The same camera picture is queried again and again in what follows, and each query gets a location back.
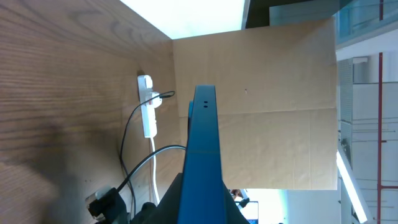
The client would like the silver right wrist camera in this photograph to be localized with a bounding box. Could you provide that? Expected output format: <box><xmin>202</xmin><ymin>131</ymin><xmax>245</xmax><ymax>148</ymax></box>
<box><xmin>85</xmin><ymin>185</ymin><xmax>111</xmax><ymax>208</ymax></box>

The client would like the white power strip cord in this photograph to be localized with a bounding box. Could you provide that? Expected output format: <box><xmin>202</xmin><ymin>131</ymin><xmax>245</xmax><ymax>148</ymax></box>
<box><xmin>149</xmin><ymin>136</ymin><xmax>161</xmax><ymax>206</ymax></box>

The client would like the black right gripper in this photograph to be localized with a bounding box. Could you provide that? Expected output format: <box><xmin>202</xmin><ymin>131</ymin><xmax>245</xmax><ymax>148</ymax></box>
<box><xmin>88</xmin><ymin>187</ymin><xmax>129</xmax><ymax>224</ymax></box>

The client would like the black charging cable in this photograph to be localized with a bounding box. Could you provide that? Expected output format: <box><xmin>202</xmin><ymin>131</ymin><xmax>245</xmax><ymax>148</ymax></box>
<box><xmin>119</xmin><ymin>90</ymin><xmax>175</xmax><ymax>218</ymax></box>

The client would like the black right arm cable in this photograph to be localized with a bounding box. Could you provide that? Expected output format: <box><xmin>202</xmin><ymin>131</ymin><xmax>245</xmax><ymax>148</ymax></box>
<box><xmin>116</xmin><ymin>144</ymin><xmax>187</xmax><ymax>194</ymax></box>

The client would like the blue Galaxy smartphone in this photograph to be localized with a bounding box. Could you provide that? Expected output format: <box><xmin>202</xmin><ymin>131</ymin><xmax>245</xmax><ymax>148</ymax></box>
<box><xmin>177</xmin><ymin>85</ymin><xmax>226</xmax><ymax>224</ymax></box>

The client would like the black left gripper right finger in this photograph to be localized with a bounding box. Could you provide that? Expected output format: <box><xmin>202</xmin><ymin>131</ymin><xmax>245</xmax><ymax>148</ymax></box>
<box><xmin>223</xmin><ymin>185</ymin><xmax>249</xmax><ymax>224</ymax></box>

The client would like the brown cardboard panel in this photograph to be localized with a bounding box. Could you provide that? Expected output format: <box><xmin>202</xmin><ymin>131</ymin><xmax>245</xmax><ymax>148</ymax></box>
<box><xmin>173</xmin><ymin>18</ymin><xmax>338</xmax><ymax>190</ymax></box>

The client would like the white USB charger adapter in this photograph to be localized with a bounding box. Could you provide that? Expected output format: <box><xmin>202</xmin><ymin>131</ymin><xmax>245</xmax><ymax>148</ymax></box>
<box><xmin>149</xmin><ymin>91</ymin><xmax>162</xmax><ymax>108</ymax></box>

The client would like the white power strip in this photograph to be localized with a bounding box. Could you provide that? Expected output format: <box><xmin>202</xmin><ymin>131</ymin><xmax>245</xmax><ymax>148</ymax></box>
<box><xmin>137</xmin><ymin>75</ymin><xmax>158</xmax><ymax>138</ymax></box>

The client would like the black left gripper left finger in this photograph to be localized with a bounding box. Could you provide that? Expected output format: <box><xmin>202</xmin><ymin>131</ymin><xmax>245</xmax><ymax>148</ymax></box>
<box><xmin>146</xmin><ymin>173</ymin><xmax>182</xmax><ymax>224</ymax></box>

